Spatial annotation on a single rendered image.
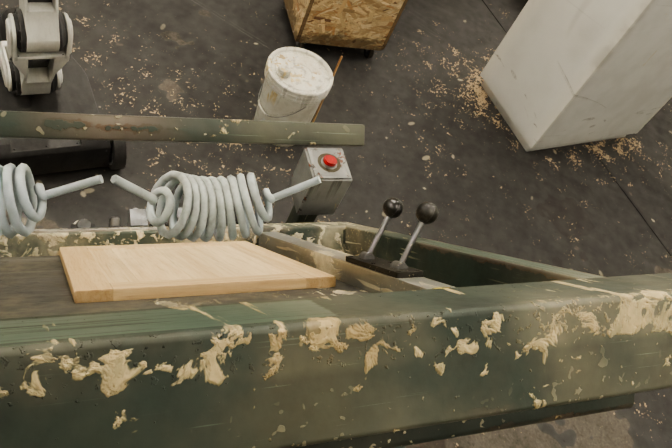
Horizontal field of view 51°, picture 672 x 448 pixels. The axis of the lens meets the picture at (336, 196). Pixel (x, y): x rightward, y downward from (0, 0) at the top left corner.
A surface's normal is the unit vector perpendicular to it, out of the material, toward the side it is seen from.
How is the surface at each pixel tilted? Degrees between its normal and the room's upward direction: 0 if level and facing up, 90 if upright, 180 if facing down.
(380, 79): 0
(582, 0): 90
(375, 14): 90
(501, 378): 39
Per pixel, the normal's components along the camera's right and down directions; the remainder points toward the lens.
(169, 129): 0.40, 0.05
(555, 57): -0.87, 0.14
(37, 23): 0.49, 0.48
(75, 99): 0.32, -0.59
